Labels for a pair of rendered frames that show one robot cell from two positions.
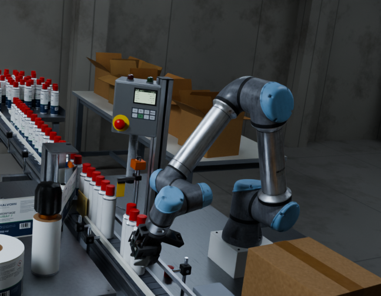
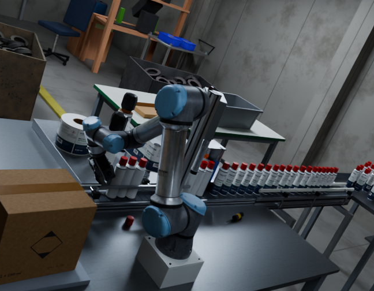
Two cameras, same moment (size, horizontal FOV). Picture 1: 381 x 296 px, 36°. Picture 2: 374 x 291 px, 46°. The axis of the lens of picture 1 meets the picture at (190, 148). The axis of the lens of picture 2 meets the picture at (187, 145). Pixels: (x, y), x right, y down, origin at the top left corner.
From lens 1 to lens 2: 227 cm
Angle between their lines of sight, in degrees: 71
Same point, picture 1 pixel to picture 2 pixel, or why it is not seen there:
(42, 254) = not seen: hidden behind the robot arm
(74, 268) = not seen: hidden behind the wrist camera
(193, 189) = (106, 131)
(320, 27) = not seen: outside the picture
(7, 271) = (64, 128)
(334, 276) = (17, 187)
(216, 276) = (135, 247)
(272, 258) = (48, 172)
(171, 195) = (89, 119)
